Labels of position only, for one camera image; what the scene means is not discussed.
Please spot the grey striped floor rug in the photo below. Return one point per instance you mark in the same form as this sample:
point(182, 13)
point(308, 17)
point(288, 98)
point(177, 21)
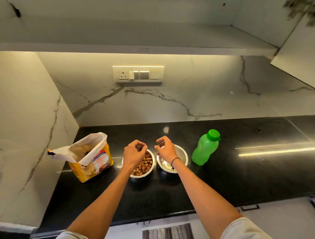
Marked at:
point(169, 232)

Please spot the black wrist band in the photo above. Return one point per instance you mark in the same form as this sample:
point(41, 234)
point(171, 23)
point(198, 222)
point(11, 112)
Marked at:
point(173, 162)

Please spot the white lower cabinet front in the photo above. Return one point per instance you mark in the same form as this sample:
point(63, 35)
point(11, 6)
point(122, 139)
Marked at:
point(278, 219)

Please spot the brown kibble piece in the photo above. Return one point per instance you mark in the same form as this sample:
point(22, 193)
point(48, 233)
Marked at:
point(139, 147)

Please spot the pile of brown kibble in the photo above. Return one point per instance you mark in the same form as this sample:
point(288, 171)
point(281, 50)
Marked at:
point(145, 165)

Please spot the white wall switch panel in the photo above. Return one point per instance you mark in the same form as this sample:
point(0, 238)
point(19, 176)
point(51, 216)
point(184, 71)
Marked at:
point(138, 73)

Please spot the person's left thumb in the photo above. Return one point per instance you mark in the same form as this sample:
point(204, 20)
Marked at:
point(145, 149)

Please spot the white shirt sleeve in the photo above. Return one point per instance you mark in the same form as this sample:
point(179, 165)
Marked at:
point(71, 235)
point(243, 230)

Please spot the person's left forearm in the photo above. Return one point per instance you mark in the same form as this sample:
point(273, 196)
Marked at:
point(101, 204)

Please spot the white overhead cabinet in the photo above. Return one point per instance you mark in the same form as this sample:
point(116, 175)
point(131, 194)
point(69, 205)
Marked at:
point(128, 34)

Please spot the yellow pet food bag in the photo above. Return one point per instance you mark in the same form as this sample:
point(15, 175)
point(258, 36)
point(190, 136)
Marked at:
point(98, 162)

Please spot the steel bowl with kibble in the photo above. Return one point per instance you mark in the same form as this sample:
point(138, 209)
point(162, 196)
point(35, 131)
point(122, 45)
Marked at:
point(150, 170)

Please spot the person's right hand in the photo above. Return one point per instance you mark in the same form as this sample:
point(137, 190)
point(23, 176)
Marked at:
point(168, 151)

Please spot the person's right forearm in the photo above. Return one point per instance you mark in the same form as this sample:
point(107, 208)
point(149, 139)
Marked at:
point(204, 197)

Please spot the green plastic bottle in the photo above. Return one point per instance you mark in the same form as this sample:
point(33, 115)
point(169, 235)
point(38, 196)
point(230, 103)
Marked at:
point(204, 150)

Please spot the person's left hand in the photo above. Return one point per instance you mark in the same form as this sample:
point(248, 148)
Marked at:
point(130, 157)

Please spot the person's right thumb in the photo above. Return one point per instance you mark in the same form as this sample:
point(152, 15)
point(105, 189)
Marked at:
point(157, 148)

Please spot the empty steel bowl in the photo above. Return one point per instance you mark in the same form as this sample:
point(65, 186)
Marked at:
point(182, 154)

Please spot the white cabinet door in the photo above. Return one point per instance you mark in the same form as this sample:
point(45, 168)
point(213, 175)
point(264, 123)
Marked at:
point(297, 54)

